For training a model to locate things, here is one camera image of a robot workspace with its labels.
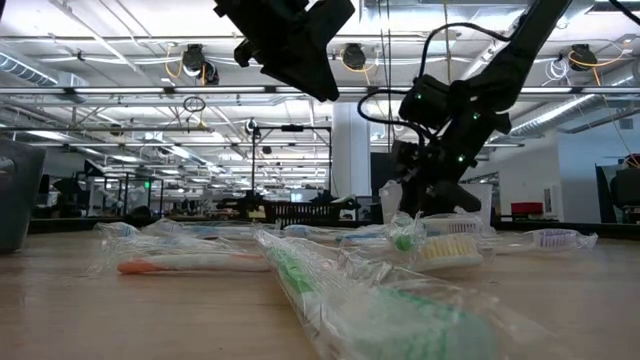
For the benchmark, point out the orange toothbrush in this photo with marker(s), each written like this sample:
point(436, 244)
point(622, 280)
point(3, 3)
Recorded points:
point(200, 262)

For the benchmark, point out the grey translucent bin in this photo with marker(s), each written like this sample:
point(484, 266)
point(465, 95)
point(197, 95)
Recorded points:
point(20, 200)

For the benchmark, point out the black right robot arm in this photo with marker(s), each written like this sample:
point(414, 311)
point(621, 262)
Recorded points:
point(525, 50)

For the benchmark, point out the white perforated basket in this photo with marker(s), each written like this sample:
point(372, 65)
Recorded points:
point(477, 200)

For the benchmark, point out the black cabinet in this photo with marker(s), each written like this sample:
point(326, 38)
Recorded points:
point(380, 175)

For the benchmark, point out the black background robot rig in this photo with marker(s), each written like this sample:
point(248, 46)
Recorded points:
point(92, 169)
point(292, 128)

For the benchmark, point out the white building column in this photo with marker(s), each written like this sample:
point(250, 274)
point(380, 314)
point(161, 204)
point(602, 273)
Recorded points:
point(350, 165)

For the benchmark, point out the red box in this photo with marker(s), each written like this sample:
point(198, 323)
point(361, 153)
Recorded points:
point(526, 207)

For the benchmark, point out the black mesh basket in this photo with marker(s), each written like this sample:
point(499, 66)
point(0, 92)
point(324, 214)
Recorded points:
point(300, 215)

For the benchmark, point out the silver ventilation duct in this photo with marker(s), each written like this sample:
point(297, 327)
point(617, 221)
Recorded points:
point(25, 70)
point(575, 107)

